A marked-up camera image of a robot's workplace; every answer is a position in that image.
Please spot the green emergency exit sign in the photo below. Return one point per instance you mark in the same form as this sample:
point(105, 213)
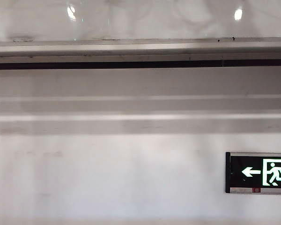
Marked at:
point(248, 172)

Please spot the aluminium whiteboard tray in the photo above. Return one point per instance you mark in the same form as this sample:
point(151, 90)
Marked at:
point(131, 52)

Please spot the white whiteboard with aluminium frame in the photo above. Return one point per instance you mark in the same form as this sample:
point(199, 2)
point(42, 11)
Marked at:
point(140, 23)

